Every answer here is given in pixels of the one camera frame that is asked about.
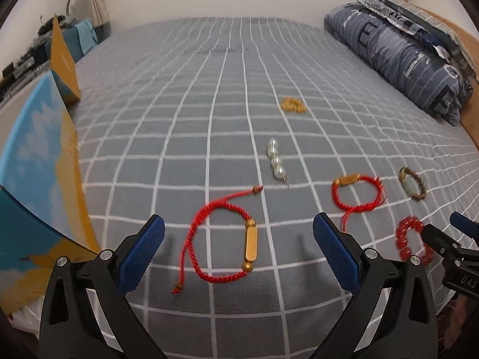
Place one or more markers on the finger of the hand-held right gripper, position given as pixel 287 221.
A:
pixel 464 222
pixel 439 240

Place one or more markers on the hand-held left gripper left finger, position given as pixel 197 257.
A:
pixel 140 258

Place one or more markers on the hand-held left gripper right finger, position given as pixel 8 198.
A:
pixel 336 256

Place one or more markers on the blue and yellow gift box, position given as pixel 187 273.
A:
pixel 37 179

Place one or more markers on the grey checked bed sheet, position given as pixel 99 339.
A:
pixel 209 93

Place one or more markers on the folded blue-grey quilt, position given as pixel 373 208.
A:
pixel 393 48

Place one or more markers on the checked grey pillow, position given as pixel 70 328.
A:
pixel 423 13

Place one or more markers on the cluttered dark side desk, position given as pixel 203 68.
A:
pixel 26 63

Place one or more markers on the light blue cloth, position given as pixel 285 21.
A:
pixel 85 35

